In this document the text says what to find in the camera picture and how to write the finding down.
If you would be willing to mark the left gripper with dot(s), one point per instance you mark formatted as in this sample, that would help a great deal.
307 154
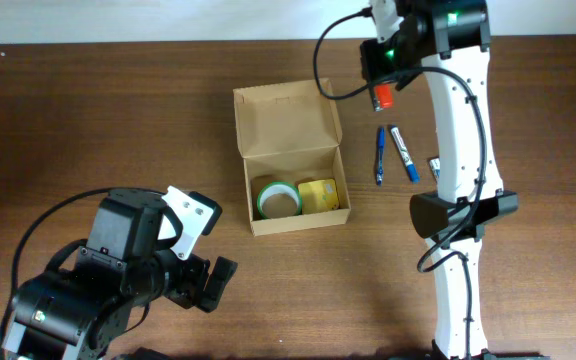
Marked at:
200 282

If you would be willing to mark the white blue eraser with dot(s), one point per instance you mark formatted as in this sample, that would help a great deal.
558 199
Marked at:
434 165

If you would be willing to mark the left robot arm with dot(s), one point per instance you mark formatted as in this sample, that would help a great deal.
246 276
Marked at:
53 316

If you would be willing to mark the blue white marker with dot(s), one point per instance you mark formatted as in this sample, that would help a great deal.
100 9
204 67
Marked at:
404 154

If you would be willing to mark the yellow sticky note pad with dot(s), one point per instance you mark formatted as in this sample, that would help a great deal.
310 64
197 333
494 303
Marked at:
319 196

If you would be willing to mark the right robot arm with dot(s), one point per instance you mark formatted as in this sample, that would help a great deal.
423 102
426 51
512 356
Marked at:
448 42

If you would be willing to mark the brown cardboard box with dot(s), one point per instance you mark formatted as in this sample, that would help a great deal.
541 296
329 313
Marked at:
289 132

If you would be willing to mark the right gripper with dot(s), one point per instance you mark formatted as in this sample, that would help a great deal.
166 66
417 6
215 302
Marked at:
373 70

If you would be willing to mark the blue pen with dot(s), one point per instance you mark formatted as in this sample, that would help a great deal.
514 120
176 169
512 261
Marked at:
380 153

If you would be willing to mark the green tape roll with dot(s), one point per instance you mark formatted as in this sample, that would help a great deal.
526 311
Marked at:
279 200

